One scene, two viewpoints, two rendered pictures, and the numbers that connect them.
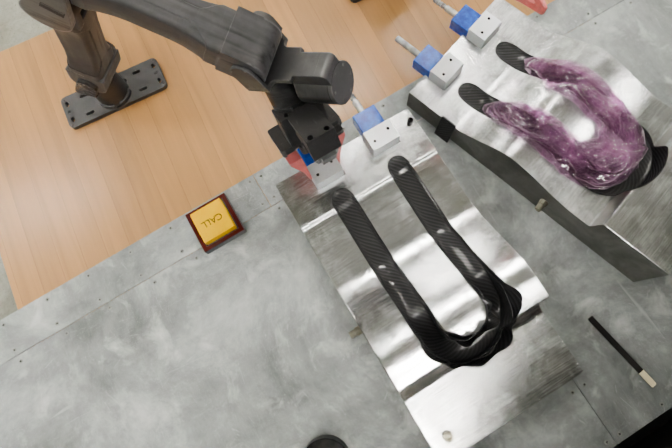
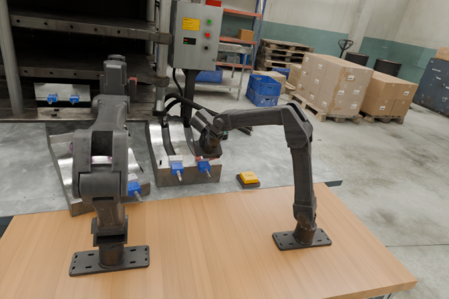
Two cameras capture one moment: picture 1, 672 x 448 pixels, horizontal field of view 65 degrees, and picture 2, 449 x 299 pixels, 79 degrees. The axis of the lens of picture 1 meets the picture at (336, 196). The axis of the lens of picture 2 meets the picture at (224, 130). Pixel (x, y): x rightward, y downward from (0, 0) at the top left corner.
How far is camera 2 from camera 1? 1.26 m
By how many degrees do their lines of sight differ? 81
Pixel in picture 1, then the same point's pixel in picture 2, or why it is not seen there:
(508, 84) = not seen: hidden behind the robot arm
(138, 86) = (288, 236)
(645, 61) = (24, 178)
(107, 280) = (290, 179)
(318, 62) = (202, 111)
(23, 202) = (335, 209)
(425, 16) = not seen: hidden behind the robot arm
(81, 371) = not seen: hidden behind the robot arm
